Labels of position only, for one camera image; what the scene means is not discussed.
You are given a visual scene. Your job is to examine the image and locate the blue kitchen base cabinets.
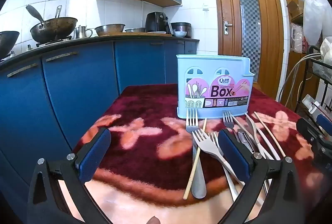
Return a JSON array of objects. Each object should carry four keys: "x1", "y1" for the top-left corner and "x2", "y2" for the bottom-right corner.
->
[{"x1": 0, "y1": 38, "x2": 200, "y2": 214}]

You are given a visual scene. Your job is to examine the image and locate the wooden shelf unit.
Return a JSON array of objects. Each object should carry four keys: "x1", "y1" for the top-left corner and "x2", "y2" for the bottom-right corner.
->
[{"x1": 277, "y1": 0, "x2": 332, "y2": 113}]

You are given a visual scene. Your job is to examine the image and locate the steel door handle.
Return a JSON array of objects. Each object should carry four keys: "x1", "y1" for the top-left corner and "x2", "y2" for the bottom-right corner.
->
[{"x1": 222, "y1": 20, "x2": 233, "y2": 35}]

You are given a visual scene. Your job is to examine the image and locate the black wire rack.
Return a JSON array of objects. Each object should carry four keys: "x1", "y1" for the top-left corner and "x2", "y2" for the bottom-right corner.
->
[{"x1": 303, "y1": 52, "x2": 332, "y2": 117}]

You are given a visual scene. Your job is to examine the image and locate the dark rice cooker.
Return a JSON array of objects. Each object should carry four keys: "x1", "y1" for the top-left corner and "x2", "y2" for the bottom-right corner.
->
[{"x1": 170, "y1": 22, "x2": 193, "y2": 39}]

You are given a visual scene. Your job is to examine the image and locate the white power strip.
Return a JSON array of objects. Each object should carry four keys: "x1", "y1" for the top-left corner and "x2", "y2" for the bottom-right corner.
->
[{"x1": 300, "y1": 94, "x2": 322, "y2": 114}]

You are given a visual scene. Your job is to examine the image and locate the light blue utensil holder box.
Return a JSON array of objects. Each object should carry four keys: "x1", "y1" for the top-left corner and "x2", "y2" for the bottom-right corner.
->
[{"x1": 176, "y1": 54, "x2": 255, "y2": 120}]

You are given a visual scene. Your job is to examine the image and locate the dark wok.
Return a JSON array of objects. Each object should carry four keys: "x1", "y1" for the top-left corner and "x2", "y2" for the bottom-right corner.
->
[{"x1": 30, "y1": 5, "x2": 78, "y2": 44}]

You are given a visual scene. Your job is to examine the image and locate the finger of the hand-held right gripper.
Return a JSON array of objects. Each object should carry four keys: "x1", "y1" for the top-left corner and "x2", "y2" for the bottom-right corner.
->
[
  {"x1": 316, "y1": 114, "x2": 332, "y2": 134},
  {"x1": 296, "y1": 117, "x2": 332, "y2": 155}
]

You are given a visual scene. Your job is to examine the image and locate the gas stove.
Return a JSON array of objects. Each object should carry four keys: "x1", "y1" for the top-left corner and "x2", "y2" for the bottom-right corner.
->
[{"x1": 35, "y1": 36, "x2": 73, "y2": 47}]

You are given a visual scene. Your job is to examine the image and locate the cardboard box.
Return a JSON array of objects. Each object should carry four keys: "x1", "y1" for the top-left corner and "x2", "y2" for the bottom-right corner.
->
[{"x1": 286, "y1": 0, "x2": 304, "y2": 19}]

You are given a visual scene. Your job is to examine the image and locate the white bags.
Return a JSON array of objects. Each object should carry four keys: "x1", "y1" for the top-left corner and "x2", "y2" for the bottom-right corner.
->
[{"x1": 320, "y1": 37, "x2": 332, "y2": 64}]

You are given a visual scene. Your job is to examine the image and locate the white plastic bag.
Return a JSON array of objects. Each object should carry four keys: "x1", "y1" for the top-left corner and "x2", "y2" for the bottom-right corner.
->
[{"x1": 303, "y1": 0, "x2": 325, "y2": 45}]

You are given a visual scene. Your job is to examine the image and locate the black air fryer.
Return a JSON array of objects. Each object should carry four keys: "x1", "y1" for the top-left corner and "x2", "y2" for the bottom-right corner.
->
[{"x1": 145, "y1": 12, "x2": 173, "y2": 34}]

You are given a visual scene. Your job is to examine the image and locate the steel kettle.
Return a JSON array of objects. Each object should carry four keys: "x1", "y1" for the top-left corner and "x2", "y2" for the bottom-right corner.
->
[{"x1": 73, "y1": 25, "x2": 93, "y2": 39}]

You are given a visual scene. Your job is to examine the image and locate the clear plastic bag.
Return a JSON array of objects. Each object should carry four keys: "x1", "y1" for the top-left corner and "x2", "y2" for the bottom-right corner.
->
[{"x1": 290, "y1": 23, "x2": 304, "y2": 54}]

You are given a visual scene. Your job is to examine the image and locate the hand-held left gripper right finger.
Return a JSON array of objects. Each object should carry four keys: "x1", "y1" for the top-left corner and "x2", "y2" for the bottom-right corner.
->
[{"x1": 218, "y1": 129, "x2": 312, "y2": 224}]

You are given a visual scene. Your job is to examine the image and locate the wooden door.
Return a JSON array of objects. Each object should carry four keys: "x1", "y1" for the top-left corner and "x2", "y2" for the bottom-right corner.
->
[{"x1": 211, "y1": 0, "x2": 285, "y2": 105}]

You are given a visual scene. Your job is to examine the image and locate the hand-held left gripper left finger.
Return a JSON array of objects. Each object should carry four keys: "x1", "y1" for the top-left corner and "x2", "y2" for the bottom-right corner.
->
[{"x1": 27, "y1": 128, "x2": 112, "y2": 224}]

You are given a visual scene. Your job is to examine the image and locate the black wok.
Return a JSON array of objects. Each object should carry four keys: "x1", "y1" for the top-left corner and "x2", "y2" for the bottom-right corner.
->
[{"x1": 0, "y1": 31, "x2": 20, "y2": 59}]

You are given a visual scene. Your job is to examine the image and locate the wooden chopstick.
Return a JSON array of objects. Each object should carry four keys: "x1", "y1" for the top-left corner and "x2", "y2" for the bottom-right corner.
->
[
  {"x1": 254, "y1": 111, "x2": 286, "y2": 160},
  {"x1": 183, "y1": 118, "x2": 207, "y2": 200}
]

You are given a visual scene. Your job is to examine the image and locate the white hoses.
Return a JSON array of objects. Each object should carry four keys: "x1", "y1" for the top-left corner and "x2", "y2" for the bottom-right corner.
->
[{"x1": 278, "y1": 52, "x2": 321, "y2": 108}]

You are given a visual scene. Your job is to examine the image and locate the red floral plush table cloth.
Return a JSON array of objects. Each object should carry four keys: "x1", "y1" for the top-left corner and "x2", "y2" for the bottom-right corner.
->
[{"x1": 73, "y1": 83, "x2": 332, "y2": 224}]

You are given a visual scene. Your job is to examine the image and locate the steel colander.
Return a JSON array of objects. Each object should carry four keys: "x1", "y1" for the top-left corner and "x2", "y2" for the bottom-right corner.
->
[{"x1": 94, "y1": 23, "x2": 126, "y2": 37}]

